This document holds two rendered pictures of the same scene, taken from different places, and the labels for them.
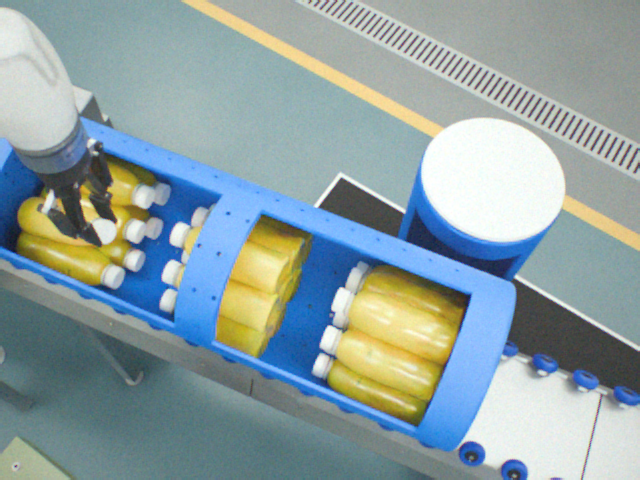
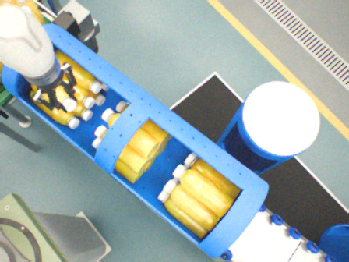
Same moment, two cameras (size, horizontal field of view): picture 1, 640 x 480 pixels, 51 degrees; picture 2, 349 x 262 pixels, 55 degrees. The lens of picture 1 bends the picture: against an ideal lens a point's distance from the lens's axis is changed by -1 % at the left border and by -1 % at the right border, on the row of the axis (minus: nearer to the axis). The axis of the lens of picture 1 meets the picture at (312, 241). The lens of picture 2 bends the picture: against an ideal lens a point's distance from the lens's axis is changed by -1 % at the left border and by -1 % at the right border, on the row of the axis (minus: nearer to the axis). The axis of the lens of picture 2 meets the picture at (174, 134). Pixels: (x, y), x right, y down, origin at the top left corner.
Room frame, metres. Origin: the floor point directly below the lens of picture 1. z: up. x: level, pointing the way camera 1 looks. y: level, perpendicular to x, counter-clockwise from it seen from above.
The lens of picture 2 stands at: (0.22, -0.05, 2.15)
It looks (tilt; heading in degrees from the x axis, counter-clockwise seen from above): 74 degrees down; 9
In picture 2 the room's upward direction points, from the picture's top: 9 degrees clockwise
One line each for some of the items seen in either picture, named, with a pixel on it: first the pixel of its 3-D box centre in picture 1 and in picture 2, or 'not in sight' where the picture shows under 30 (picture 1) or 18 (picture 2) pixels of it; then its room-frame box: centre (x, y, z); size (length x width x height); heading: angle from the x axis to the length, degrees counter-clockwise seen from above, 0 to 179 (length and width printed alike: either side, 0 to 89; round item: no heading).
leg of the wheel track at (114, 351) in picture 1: (110, 346); not in sight; (0.54, 0.55, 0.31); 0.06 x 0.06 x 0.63; 70
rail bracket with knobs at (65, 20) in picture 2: not in sight; (66, 28); (0.83, 0.56, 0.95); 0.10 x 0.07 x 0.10; 160
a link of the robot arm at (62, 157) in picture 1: (48, 135); (39, 65); (0.48, 0.34, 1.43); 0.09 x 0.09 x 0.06
